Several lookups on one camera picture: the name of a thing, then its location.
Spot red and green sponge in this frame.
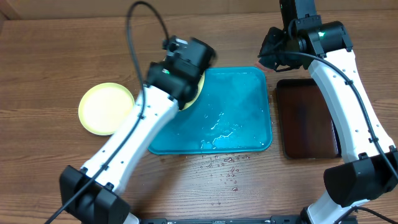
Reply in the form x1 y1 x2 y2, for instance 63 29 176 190
254 61 274 73

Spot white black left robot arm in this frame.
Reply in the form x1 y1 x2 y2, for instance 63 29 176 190
59 36 216 223

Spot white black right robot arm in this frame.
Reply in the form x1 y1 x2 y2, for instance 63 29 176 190
258 0 397 223

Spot yellow plate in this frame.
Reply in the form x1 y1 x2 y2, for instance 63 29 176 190
180 73 205 111
78 83 134 136

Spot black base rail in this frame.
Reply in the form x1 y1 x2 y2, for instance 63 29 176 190
139 215 304 224

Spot brown cardboard backdrop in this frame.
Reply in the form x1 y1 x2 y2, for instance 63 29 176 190
1 0 397 20

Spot black tray with water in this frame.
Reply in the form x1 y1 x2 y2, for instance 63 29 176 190
275 78 341 159

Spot teal plastic tray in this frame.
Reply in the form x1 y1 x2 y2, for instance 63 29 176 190
149 67 272 155

